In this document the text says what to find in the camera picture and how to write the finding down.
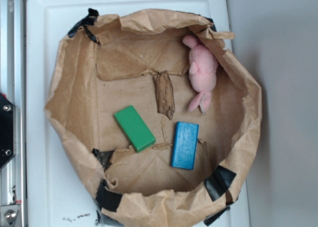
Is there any green wooden block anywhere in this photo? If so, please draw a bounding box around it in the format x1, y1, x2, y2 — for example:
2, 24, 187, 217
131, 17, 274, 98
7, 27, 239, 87
114, 105, 156, 152

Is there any pink plush toy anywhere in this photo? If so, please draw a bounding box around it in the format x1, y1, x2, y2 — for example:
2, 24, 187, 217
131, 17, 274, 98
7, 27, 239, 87
182, 35, 219, 113

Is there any metal corner bracket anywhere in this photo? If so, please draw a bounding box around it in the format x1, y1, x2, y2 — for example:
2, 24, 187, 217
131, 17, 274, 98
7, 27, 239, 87
0, 205, 21, 227

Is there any brown bark piece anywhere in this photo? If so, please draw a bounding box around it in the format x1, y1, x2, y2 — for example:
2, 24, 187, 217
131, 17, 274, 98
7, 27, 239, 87
155, 71, 175, 120

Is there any blue wooden block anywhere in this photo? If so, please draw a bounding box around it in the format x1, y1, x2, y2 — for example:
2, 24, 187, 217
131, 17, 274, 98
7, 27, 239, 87
170, 122, 199, 170

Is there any aluminium frame rail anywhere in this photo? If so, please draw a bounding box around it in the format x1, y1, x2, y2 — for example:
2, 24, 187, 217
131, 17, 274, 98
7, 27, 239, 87
0, 0, 28, 227

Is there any black mounting plate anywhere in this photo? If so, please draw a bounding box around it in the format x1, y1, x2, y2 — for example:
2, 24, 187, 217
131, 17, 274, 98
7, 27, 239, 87
0, 93, 15, 170

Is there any brown paper bag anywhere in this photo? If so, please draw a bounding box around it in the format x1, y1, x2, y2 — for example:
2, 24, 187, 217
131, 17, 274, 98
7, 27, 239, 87
45, 9, 262, 227

